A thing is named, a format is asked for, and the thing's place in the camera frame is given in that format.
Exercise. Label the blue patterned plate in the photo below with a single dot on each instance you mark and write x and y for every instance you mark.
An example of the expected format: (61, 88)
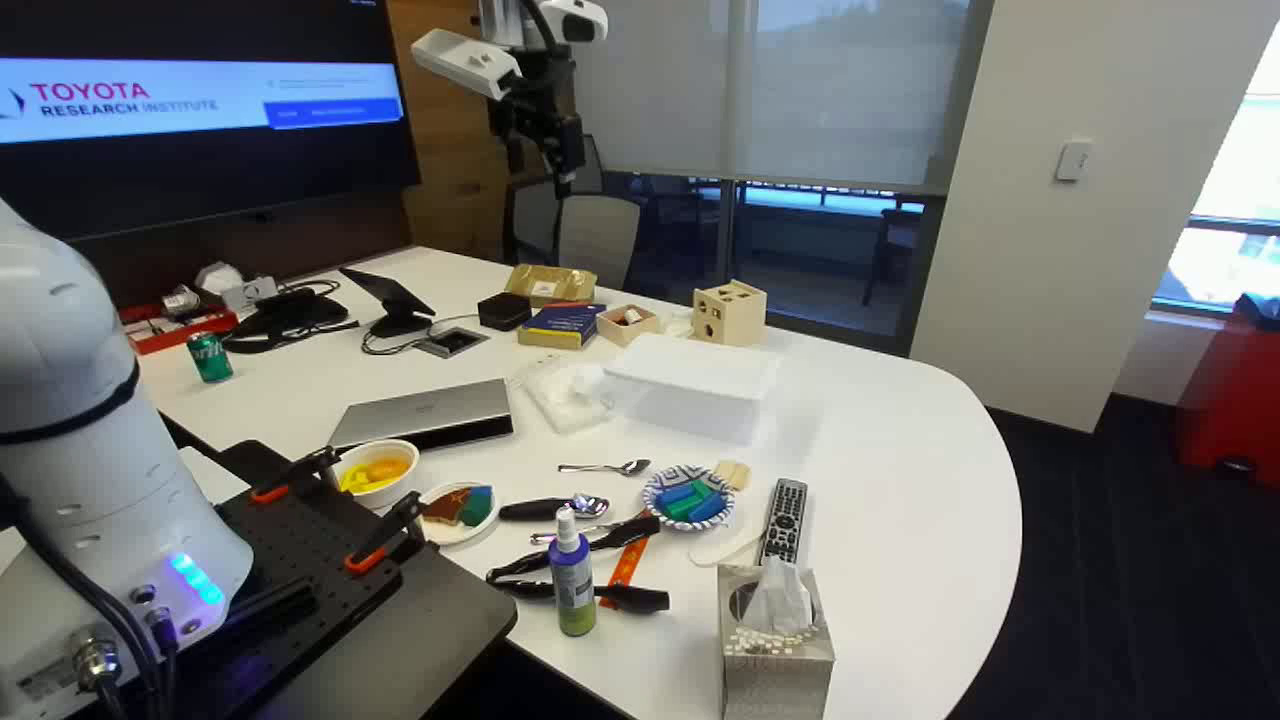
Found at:
(656, 513)

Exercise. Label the red bin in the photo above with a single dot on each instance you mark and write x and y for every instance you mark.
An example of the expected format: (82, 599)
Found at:
(1235, 402)

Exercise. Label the dark outdoor chair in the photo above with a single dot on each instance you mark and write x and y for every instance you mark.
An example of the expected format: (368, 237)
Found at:
(899, 244)

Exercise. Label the white power adapter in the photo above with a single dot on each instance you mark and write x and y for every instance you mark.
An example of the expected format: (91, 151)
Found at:
(222, 278)

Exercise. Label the yellow toy food piece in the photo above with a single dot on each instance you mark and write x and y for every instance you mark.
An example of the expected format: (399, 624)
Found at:
(377, 472)

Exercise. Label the black remote control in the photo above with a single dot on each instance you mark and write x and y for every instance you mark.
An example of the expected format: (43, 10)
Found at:
(784, 517)

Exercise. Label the red flat box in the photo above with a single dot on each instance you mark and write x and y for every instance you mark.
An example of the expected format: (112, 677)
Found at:
(164, 333)

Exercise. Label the metal spoon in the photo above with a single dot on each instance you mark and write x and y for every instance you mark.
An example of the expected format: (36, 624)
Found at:
(602, 468)

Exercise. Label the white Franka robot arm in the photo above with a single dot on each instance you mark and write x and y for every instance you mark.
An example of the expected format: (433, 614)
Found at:
(82, 442)

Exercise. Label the green can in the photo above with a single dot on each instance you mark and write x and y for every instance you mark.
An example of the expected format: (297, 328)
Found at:
(209, 360)

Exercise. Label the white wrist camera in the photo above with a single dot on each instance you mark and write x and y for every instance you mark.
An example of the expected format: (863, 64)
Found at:
(462, 63)

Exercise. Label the silver tissue box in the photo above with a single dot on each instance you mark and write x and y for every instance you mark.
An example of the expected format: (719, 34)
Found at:
(782, 673)

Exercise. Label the white bowl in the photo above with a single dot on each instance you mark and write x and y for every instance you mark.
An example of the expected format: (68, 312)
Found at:
(360, 449)

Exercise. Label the wooden shape sorter cube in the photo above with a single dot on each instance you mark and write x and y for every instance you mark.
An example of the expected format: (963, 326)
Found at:
(729, 319)

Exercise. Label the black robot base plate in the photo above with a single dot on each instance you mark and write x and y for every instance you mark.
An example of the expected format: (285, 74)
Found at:
(401, 642)

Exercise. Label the green long block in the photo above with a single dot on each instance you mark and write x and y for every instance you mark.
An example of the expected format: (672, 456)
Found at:
(697, 508)

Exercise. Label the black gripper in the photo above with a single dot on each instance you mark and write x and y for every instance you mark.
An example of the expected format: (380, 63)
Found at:
(540, 93)

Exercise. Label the small black box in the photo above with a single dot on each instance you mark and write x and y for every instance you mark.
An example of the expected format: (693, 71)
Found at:
(501, 308)

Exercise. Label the white wall switch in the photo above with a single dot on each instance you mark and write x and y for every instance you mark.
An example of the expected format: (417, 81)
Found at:
(1074, 162)

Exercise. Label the brown orange giraffe-pattern block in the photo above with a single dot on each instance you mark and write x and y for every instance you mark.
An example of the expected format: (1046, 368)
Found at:
(443, 508)

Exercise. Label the black orange clamp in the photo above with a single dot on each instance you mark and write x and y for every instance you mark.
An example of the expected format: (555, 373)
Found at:
(387, 533)
(300, 472)

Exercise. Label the black marker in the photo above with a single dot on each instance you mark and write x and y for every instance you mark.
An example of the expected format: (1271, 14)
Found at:
(627, 533)
(627, 601)

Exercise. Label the white styrofoam box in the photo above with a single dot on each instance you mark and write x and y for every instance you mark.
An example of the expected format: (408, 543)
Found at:
(693, 380)

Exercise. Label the grey roller blind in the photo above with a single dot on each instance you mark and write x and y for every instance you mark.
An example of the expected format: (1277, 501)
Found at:
(652, 81)
(865, 93)

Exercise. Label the beige round disc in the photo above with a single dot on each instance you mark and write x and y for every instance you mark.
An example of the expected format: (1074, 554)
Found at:
(735, 472)

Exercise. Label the white tissue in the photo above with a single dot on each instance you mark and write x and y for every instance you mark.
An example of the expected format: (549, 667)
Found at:
(778, 601)

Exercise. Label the blue long block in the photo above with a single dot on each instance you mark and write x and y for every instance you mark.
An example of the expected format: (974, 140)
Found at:
(693, 491)

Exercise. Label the white paper plate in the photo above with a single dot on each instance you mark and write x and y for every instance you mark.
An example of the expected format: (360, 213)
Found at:
(446, 533)

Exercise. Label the table power outlet panel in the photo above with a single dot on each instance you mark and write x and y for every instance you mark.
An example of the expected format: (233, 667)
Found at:
(450, 343)

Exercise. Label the silver laptop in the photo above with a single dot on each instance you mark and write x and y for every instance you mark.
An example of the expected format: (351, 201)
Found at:
(427, 405)

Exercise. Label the small wooden tray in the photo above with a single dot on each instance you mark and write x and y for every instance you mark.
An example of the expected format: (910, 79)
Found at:
(628, 326)

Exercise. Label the green hexagonal block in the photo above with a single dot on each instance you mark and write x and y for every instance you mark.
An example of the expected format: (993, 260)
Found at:
(464, 504)

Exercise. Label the blue yellow book box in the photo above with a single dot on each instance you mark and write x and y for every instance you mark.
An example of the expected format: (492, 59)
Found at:
(560, 326)

